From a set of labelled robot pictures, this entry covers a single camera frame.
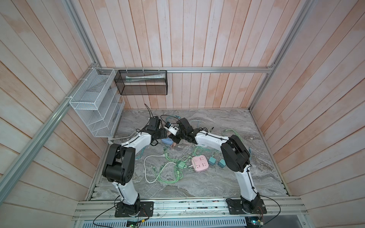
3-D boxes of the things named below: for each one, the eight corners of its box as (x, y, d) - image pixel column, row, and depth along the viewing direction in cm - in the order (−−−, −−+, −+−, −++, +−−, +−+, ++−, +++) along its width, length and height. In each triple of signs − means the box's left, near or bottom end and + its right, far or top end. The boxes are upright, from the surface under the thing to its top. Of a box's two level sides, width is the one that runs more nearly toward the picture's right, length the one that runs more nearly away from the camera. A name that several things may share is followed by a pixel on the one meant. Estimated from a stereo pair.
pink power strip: (194, 172, 87) (194, 170, 85) (190, 158, 93) (191, 156, 91) (209, 169, 88) (209, 167, 86) (204, 156, 94) (205, 154, 92)
